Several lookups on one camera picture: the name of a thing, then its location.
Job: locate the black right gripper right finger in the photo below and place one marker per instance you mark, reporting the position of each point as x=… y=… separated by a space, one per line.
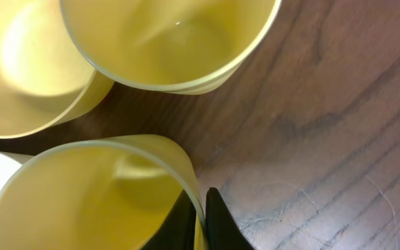
x=222 y=231

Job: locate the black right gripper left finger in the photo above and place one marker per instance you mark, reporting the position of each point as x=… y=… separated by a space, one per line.
x=177 y=232

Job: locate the yellow cup front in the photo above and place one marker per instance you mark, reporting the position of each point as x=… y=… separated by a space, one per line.
x=112 y=193

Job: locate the yellow cup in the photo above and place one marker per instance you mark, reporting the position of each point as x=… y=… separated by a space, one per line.
x=112 y=193
x=195 y=55

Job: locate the yellow cup right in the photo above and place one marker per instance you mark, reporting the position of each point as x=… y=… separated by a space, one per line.
x=195 y=55

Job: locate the yellow small bowl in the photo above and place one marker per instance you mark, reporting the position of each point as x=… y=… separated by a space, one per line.
x=44 y=80

